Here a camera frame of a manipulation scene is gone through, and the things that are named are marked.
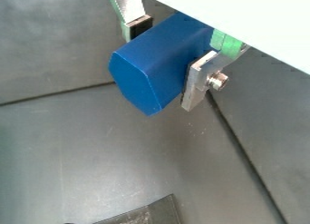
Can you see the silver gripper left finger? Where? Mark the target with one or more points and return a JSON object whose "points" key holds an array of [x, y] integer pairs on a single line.
{"points": [[136, 21]]}

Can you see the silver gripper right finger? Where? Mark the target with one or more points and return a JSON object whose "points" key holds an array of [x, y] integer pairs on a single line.
{"points": [[205, 74]]}

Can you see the blue hexagonal prism bar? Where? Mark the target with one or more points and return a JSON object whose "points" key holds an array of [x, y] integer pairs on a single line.
{"points": [[149, 67]]}

